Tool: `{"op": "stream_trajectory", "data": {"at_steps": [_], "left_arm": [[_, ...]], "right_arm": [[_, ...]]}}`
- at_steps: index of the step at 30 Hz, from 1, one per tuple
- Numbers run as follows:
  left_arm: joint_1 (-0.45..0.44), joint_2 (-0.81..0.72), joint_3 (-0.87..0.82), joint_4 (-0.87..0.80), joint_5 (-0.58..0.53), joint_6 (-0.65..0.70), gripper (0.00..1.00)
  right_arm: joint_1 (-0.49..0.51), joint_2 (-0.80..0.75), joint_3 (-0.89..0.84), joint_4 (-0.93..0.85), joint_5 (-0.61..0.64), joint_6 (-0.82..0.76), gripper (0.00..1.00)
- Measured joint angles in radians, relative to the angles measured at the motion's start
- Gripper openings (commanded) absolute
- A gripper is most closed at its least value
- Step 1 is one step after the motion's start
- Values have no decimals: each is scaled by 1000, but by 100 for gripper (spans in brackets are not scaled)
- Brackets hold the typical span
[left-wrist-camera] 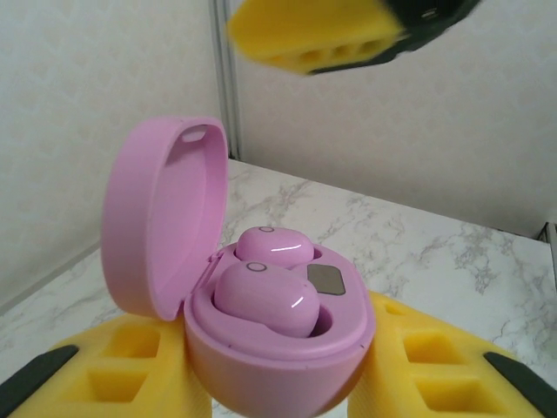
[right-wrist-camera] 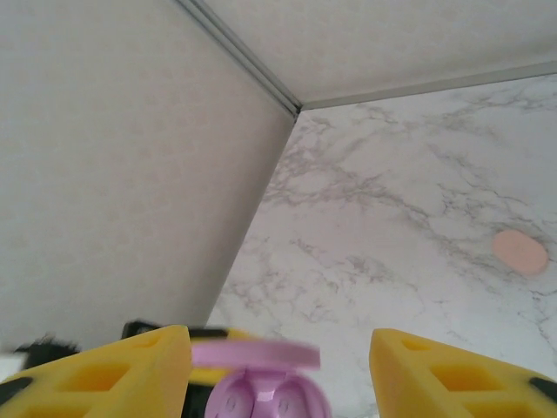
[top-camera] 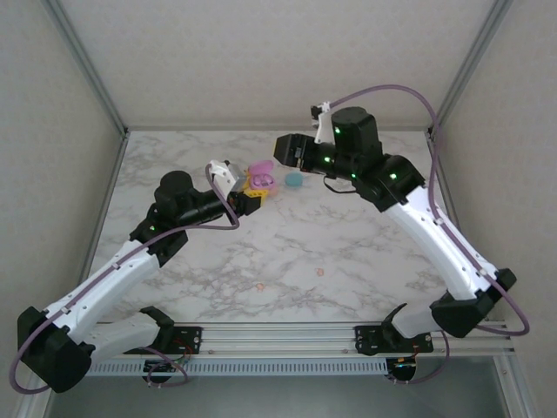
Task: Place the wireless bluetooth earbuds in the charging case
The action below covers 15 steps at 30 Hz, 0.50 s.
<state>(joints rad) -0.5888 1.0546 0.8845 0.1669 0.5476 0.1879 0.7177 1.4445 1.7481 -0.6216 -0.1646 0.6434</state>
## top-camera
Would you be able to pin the blue earbud charging case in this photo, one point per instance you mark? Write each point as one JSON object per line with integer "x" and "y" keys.
{"x": 294, "y": 179}

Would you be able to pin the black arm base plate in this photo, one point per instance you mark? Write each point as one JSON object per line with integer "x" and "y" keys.
{"x": 370, "y": 339}
{"x": 191, "y": 339}

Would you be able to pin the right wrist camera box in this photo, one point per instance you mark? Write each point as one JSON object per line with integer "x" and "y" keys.
{"x": 324, "y": 126}

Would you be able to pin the aluminium frame leg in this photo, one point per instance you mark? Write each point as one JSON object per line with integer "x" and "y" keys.
{"x": 515, "y": 392}
{"x": 32, "y": 407}

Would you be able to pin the aluminium mounting rail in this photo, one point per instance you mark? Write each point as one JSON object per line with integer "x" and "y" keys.
{"x": 278, "y": 339}

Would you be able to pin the aluminium frame post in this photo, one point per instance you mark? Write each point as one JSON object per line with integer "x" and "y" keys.
{"x": 89, "y": 65}
{"x": 469, "y": 65}

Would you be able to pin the small controller circuit board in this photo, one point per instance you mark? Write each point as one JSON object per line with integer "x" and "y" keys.
{"x": 404, "y": 363}
{"x": 163, "y": 366}

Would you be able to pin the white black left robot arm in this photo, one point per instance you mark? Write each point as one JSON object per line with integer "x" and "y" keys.
{"x": 100, "y": 283}

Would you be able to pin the aluminium table side rail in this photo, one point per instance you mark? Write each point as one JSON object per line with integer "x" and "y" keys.
{"x": 448, "y": 196}
{"x": 101, "y": 217}

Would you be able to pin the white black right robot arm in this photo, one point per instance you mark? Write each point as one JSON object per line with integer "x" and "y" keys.
{"x": 435, "y": 239}

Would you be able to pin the purple earbud charging case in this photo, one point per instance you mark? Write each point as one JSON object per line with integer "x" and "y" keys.
{"x": 261, "y": 167}

